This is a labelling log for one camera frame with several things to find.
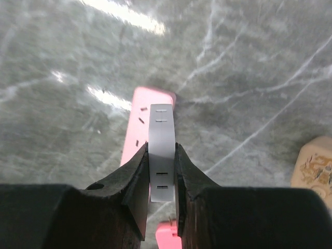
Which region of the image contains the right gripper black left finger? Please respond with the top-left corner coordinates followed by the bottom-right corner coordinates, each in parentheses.
top-left (1, 145), bottom-right (149, 248)

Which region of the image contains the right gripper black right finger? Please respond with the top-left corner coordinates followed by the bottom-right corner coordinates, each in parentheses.
top-left (174, 144), bottom-right (331, 248)

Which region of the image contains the red square plug adapter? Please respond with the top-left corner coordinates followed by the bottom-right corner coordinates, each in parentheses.
top-left (155, 220), bottom-right (182, 249)

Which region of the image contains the pink power strip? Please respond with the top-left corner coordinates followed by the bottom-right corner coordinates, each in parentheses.
top-left (120, 86), bottom-right (176, 165)

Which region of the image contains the white square plug adapter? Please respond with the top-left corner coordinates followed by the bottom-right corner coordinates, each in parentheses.
top-left (148, 104), bottom-right (175, 202)

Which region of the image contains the tan wooden plug adapter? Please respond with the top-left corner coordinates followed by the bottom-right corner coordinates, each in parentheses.
top-left (290, 136), bottom-right (331, 209)

